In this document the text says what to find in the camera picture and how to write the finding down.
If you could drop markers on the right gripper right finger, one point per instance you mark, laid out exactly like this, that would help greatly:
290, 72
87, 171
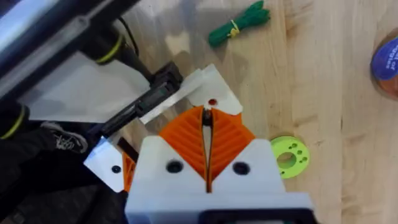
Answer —
258, 174

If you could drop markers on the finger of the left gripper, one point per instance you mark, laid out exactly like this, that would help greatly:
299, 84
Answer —
217, 87

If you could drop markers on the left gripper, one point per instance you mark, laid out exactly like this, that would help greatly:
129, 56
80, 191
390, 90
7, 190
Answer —
87, 93

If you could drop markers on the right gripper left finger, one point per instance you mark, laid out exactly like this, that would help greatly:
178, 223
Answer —
155, 168

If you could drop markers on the green toy vegetable bundle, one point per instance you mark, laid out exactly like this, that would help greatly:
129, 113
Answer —
245, 21

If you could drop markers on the green disc with holes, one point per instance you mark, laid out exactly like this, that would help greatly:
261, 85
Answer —
299, 146

